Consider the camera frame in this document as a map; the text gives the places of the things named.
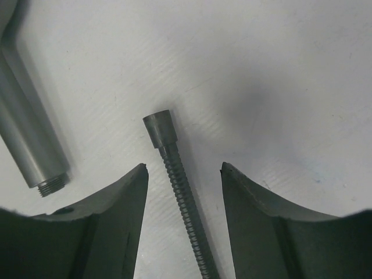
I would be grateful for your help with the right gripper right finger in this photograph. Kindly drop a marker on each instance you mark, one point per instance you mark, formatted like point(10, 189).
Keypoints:
point(272, 237)

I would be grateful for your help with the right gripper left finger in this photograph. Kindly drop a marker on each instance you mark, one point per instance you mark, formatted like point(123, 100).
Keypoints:
point(96, 237)

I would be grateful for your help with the grey shower head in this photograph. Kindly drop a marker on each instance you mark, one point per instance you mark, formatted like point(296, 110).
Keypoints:
point(29, 137)

